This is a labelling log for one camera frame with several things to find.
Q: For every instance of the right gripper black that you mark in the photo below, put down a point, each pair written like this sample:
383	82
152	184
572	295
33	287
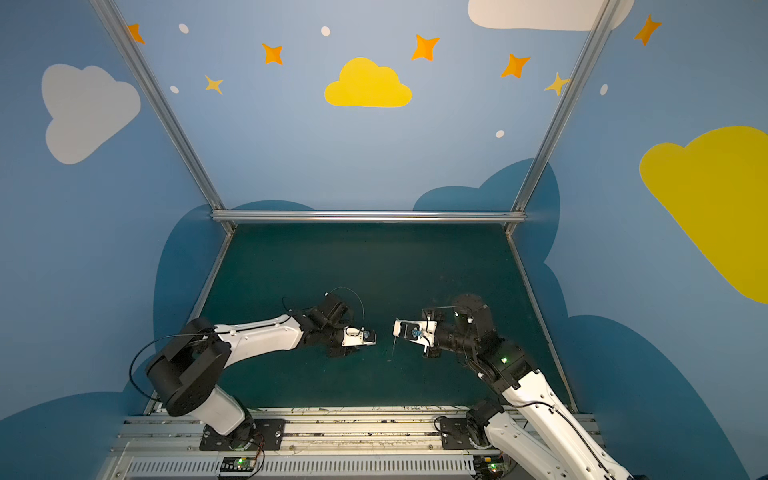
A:
429	347

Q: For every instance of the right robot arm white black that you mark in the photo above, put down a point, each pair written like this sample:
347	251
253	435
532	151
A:
563	448

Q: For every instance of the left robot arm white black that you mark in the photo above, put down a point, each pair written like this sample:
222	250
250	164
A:
185	373

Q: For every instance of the right green circuit board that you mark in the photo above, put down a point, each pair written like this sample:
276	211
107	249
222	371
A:
490	467

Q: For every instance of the green circuit board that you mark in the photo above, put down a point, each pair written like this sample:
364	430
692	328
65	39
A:
490	467
238	467

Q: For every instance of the left green circuit board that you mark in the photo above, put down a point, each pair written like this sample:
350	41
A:
238	467

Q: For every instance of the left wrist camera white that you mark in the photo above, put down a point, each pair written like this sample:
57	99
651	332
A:
357	337

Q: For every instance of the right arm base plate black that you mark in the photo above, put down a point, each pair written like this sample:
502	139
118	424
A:
459	434

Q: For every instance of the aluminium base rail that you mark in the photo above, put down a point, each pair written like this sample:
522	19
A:
365	431

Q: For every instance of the back horizontal aluminium frame bar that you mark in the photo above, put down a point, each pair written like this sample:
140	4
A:
421	217

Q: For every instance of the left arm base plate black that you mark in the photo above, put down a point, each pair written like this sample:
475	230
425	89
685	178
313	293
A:
251	435

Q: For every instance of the white slotted cable duct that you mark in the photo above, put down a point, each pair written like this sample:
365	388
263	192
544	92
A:
330	467

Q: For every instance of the left diagonal aluminium frame post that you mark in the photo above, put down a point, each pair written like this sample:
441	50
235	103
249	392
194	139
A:
114	23

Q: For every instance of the diagonal aluminium frame post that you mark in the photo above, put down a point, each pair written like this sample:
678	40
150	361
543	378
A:
114	23
585	63

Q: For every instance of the right diagonal aluminium frame post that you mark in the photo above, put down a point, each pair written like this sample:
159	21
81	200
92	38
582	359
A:
585	63

